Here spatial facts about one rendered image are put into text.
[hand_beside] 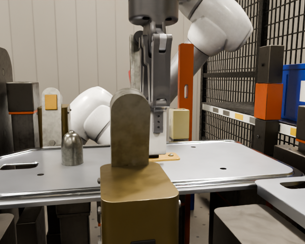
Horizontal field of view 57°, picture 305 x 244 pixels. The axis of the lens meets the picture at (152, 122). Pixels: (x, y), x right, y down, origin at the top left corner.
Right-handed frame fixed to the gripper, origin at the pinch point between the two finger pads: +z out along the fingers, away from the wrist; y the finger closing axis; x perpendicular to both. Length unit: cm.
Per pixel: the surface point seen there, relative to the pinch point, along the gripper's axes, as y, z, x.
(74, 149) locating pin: 1.5, 2.2, -12.1
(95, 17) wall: -263, -69, -9
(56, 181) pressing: 7.7, 4.6, -13.9
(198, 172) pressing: 8.0, 4.6, 4.9
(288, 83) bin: -17.0, -7.0, 36.2
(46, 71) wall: -254, -14, -58
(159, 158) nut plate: 1.0, 4.3, 0.8
